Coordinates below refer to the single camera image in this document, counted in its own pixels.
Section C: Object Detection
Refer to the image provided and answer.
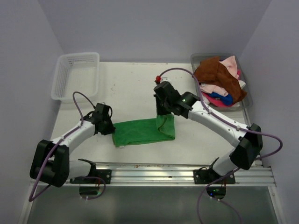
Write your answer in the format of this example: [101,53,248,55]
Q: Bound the green towel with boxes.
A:
[112,114,176,147]

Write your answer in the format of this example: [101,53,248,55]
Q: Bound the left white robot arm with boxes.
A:
[29,103,115,187]

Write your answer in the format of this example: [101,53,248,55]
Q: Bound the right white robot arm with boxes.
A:
[154,81,263,184]

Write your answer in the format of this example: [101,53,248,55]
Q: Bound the magenta towel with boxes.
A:
[197,69,246,107]

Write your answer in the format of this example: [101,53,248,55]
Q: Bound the white plastic basket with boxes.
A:
[50,52,100,103]

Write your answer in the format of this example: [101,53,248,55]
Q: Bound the brown towel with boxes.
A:
[194,56,247,104]

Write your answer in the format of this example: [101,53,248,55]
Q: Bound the blue towel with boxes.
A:
[209,92,233,105]

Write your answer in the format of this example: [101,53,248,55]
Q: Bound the light pink towel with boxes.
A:
[200,56,239,97]

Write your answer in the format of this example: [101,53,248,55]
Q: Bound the white towel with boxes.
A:
[200,80,247,108]

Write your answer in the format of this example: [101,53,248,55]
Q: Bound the grey plastic tray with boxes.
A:
[191,53,252,111]

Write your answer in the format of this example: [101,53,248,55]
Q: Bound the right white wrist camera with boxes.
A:
[155,75,171,84]

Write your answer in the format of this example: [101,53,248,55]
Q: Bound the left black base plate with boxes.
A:
[70,169,112,184]

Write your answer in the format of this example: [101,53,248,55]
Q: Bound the aluminium mounting rail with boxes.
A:
[31,162,278,187]

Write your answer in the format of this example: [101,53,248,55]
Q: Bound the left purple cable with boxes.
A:
[28,91,107,203]

